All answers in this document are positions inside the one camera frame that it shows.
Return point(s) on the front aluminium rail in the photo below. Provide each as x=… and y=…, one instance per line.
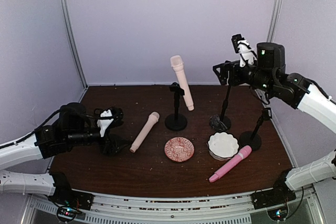
x=220, y=202

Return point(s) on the black mic stand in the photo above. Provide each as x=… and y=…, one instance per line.
x=176, y=121
x=251, y=138
x=112, y=144
x=222, y=115

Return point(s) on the right aluminium frame post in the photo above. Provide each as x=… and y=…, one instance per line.
x=270, y=30

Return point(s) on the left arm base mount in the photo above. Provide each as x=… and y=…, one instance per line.
x=71, y=204

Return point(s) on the white scalloped bowl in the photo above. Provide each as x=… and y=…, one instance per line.
x=222, y=146

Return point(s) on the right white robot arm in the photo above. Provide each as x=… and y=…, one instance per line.
x=265, y=70

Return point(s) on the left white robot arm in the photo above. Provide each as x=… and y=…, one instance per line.
x=74, y=127

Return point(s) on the black crumpled object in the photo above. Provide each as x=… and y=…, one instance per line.
x=216, y=124

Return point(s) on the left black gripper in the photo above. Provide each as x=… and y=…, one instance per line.
x=112, y=135

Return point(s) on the pink microphone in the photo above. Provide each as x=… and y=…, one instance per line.
x=241, y=155

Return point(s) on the left aluminium frame post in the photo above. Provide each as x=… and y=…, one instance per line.
x=72, y=42

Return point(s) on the red patterned dish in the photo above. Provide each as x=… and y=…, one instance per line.
x=179, y=149

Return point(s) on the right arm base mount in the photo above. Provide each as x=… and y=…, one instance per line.
x=275, y=201

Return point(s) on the cream microphone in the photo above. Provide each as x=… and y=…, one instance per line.
x=152, y=120
x=177, y=65

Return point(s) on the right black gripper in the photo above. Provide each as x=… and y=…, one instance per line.
x=228, y=72

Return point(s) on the aluminium frame post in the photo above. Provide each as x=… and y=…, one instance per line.
x=72, y=42
x=270, y=30

